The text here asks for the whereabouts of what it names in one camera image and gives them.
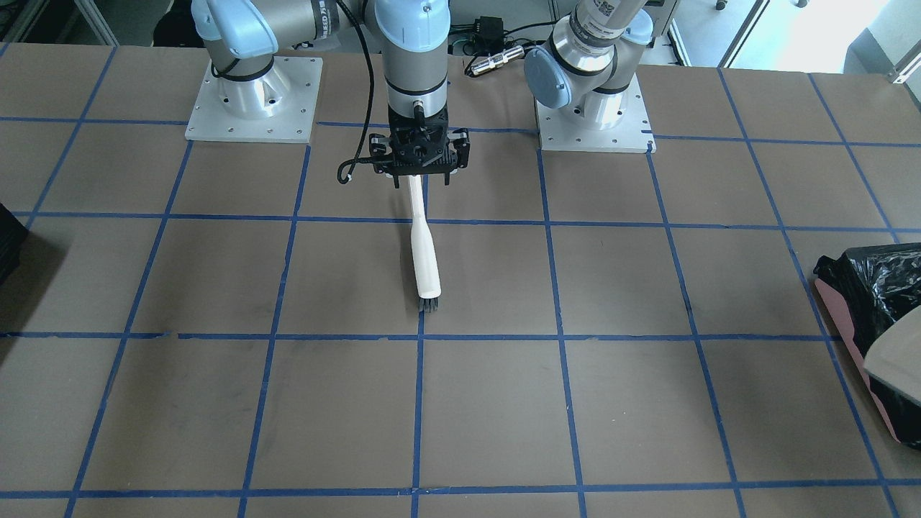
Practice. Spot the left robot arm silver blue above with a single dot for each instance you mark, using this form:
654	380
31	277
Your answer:
587	64

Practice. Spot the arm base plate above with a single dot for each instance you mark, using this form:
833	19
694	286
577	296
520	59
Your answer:
598	122
277	108

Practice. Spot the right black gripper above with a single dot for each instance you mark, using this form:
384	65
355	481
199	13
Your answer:
461	149

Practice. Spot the beige hand brush black bristles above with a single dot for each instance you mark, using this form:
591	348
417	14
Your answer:
424	261

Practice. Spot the bin with black trash bag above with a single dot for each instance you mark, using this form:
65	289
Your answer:
866	290

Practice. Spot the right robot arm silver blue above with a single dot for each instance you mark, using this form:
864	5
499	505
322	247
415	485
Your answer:
243	37

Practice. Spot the beige plastic dustpan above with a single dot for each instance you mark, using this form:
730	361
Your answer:
894	357

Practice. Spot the silver cylindrical connector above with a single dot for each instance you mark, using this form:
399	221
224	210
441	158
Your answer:
488	64

